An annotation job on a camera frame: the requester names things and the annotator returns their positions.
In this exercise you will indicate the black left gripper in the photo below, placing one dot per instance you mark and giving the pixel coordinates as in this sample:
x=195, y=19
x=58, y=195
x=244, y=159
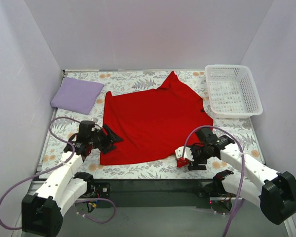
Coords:
x=107, y=139

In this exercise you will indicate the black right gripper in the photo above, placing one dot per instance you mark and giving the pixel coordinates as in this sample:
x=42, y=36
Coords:
x=194, y=158

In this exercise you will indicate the red t shirt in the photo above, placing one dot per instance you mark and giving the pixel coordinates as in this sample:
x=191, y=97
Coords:
x=153, y=123

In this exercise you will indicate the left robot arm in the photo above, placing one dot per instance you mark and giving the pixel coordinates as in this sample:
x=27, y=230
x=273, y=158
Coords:
x=59, y=172

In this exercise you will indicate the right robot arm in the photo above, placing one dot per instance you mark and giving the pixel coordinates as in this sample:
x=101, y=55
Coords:
x=249, y=172

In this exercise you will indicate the folded lilac t shirt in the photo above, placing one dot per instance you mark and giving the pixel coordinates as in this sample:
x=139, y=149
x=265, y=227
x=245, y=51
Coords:
x=77, y=95

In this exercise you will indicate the white plastic basket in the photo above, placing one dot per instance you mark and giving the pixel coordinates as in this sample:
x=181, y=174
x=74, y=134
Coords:
x=232, y=92

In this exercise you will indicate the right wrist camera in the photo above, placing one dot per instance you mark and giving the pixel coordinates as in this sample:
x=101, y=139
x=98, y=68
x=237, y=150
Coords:
x=183, y=158

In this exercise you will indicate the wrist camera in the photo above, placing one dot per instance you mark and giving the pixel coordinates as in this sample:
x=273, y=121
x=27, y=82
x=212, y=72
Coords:
x=183, y=158
x=95, y=120

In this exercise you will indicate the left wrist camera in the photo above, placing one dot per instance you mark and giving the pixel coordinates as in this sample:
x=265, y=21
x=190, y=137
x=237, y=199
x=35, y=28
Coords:
x=95, y=120

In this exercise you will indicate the aluminium table frame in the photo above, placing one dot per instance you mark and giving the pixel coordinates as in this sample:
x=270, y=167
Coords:
x=43, y=217

